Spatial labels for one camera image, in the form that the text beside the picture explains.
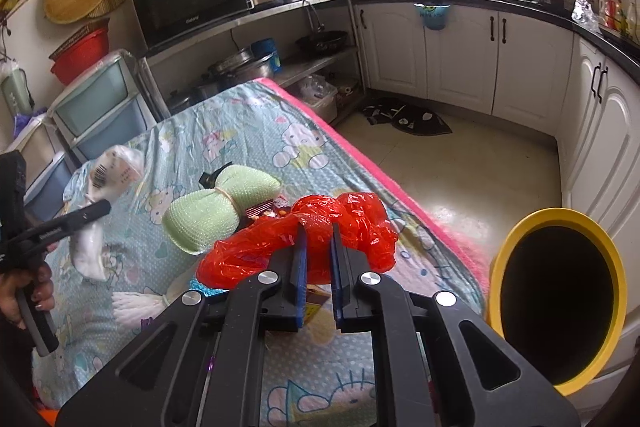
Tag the yellow trash bin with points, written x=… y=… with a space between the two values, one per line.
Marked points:
x=558 y=294

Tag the green mesh cloth bundle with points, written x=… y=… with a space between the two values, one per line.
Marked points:
x=196 y=221

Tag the plastic drawer cabinet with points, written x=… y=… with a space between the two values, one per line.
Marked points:
x=102 y=107

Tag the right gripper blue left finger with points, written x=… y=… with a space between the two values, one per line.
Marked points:
x=299 y=275

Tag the white plastic bag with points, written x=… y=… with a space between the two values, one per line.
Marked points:
x=110 y=177

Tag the red plastic bag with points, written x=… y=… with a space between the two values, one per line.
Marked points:
x=360 y=217

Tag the blue hanging basket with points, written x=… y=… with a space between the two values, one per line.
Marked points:
x=433 y=16

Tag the metal shelf rack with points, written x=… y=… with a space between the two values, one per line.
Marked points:
x=286 y=44

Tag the red snack wrapper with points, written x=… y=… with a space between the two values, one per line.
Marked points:
x=272 y=208

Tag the blue cloth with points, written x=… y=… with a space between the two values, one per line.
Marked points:
x=196 y=285

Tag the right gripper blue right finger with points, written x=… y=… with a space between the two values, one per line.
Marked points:
x=337 y=279

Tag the black frying pan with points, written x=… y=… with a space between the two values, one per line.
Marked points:
x=320 y=41

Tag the red plastic basin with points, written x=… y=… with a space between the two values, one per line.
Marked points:
x=83 y=49

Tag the black floor mat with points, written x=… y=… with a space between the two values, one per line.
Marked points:
x=405 y=117

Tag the red yellow paper carton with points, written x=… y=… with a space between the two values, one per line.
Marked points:
x=316 y=298

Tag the white kitchen cabinets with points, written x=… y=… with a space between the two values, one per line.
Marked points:
x=529 y=68

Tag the steel cooking pot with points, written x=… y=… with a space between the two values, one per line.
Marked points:
x=240 y=67

